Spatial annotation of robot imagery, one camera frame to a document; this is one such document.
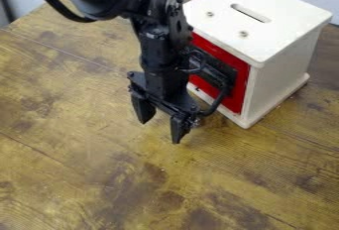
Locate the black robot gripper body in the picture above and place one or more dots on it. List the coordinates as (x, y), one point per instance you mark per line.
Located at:
(162, 81)

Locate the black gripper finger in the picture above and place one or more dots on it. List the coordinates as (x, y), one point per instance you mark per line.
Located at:
(180, 128)
(143, 108)

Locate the red drawer with black handle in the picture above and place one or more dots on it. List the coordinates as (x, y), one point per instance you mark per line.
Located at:
(225, 70)

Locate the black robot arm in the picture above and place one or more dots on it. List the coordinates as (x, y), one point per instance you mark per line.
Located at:
(158, 15)

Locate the white wooden drawer box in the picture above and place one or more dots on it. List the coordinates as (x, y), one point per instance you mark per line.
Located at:
(266, 38)

